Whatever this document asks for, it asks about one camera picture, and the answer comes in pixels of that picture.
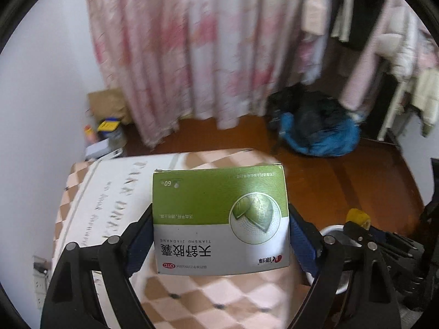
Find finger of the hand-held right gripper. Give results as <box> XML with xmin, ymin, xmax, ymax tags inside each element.
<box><xmin>368</xmin><ymin>226</ymin><xmax>427</xmax><ymax>249</ymax></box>
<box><xmin>343</xmin><ymin>221</ymin><xmax>417</xmax><ymax>259</ymax></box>

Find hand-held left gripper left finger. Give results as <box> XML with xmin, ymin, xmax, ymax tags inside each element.
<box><xmin>40</xmin><ymin>203</ymin><xmax>154</xmax><ymax>329</ymax></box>

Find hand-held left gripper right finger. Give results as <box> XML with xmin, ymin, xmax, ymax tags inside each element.
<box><xmin>289</xmin><ymin>203</ymin><xmax>403</xmax><ymax>329</ymax></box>

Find green and white medicine box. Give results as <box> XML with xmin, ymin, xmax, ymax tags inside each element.
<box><xmin>153</xmin><ymin>164</ymin><xmax>291</xmax><ymax>276</ymax></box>

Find checkered tablecloth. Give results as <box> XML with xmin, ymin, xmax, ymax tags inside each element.
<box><xmin>51</xmin><ymin>148</ymin><xmax>330</xmax><ymax>329</ymax></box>

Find white flat box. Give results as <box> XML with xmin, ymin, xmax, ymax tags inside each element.
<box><xmin>85</xmin><ymin>140</ymin><xmax>123</xmax><ymax>160</ymax></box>

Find blue cloth pile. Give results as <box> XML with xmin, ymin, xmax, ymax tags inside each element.
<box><xmin>279</xmin><ymin>111</ymin><xmax>361</xmax><ymax>158</ymax></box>

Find white power strip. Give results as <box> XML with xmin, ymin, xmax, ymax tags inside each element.
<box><xmin>32</xmin><ymin>255</ymin><xmax>52</xmax><ymax>311</ymax></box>

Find jar with blue yellow lid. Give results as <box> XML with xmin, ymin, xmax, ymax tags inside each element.
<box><xmin>97</xmin><ymin>118</ymin><xmax>126</xmax><ymax>149</ymax></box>

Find cream hanging garment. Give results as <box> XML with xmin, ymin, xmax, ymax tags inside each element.
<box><xmin>410</xmin><ymin>69</ymin><xmax>439</xmax><ymax>138</ymax></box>

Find brown cardboard box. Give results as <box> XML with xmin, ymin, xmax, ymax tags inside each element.
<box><xmin>88</xmin><ymin>89</ymin><xmax>133</xmax><ymax>126</ymax></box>

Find light blue hanging garment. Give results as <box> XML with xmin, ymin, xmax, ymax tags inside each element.
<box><xmin>302</xmin><ymin>31</ymin><xmax>330</xmax><ymax>86</ymax></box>

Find white puffer jacket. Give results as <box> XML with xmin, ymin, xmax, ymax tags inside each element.
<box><xmin>377</xmin><ymin>5</ymin><xmax>422</xmax><ymax>76</ymax></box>

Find pink floral curtain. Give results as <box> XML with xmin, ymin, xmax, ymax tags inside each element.
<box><xmin>86</xmin><ymin>0</ymin><xmax>330</xmax><ymax>148</ymax></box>

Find black garment white stripes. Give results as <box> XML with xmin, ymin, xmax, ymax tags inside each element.
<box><xmin>331</xmin><ymin>0</ymin><xmax>381</xmax><ymax>50</ymax></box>

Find cream hanging paper bag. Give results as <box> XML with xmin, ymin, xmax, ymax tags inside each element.
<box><xmin>302</xmin><ymin>0</ymin><xmax>330</xmax><ymax>36</ymax></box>

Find white clothes rack post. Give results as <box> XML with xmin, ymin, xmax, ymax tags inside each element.
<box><xmin>377</xmin><ymin>77</ymin><xmax>407</xmax><ymax>141</ymax></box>

